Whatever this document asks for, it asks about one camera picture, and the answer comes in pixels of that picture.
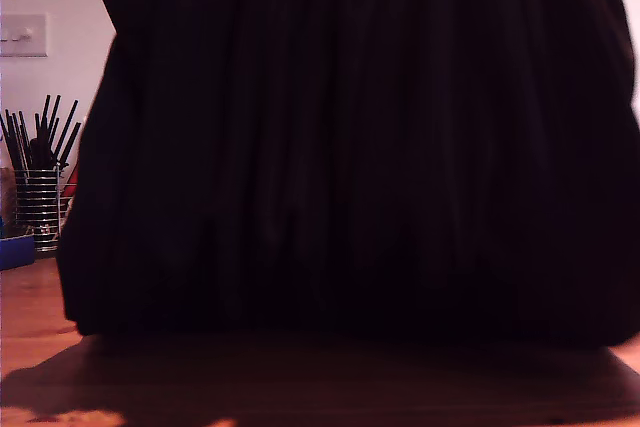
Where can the black shorts with white hem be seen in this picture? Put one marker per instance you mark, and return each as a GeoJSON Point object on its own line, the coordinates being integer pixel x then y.
{"type": "Point", "coordinates": [350, 147]}

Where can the red paper packet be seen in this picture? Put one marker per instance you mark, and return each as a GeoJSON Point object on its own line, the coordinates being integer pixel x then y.
{"type": "Point", "coordinates": [74, 182]}

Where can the black chopstick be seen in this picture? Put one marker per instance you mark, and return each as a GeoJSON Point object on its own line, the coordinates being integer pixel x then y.
{"type": "Point", "coordinates": [65, 129]}
{"type": "Point", "coordinates": [12, 139]}
{"type": "Point", "coordinates": [52, 114]}
{"type": "Point", "coordinates": [44, 112]}
{"type": "Point", "coordinates": [71, 143]}

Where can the blue box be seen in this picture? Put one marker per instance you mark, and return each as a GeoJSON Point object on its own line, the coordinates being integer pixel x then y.
{"type": "Point", "coordinates": [15, 254]}

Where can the white light switch plate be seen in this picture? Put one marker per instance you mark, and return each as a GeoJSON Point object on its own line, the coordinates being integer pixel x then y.
{"type": "Point", "coordinates": [30, 42]}

